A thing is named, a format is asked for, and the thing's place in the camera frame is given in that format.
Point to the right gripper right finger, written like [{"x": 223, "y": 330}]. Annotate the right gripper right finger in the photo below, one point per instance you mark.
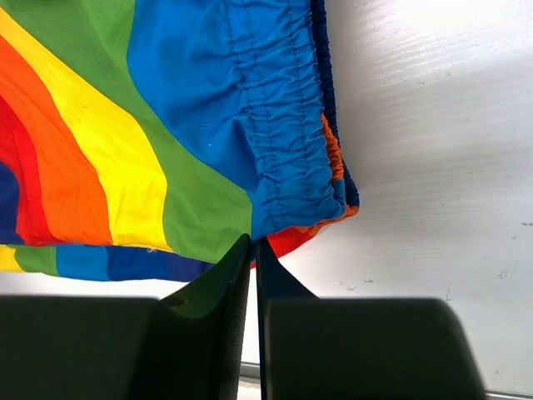
[{"x": 357, "y": 347}]

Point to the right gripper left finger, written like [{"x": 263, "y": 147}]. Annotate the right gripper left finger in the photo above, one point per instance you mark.
[{"x": 187, "y": 345}]

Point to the rainbow striped shorts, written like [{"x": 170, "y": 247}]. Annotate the rainbow striped shorts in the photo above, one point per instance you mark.
[{"x": 141, "y": 139}]

